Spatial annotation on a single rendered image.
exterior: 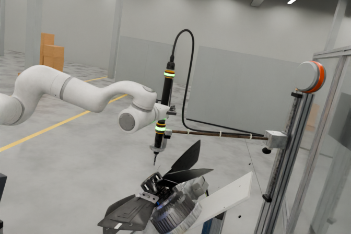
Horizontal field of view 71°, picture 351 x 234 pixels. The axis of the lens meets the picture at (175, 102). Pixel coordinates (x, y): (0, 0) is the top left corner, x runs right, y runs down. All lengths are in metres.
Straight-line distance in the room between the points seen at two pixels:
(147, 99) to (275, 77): 6.05
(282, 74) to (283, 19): 7.14
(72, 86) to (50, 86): 0.07
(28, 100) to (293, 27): 13.25
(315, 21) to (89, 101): 13.53
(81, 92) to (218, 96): 5.93
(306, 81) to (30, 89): 1.20
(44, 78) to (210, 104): 6.00
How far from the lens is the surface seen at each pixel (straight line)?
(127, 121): 0.83
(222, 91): 6.65
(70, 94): 0.90
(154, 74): 8.43
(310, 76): 1.37
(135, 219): 1.14
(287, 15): 13.75
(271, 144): 1.37
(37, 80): 0.94
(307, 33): 13.92
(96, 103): 0.87
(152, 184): 1.31
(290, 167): 1.51
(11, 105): 0.96
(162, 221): 1.31
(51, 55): 9.22
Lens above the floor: 1.91
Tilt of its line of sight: 13 degrees down
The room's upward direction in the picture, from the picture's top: 10 degrees clockwise
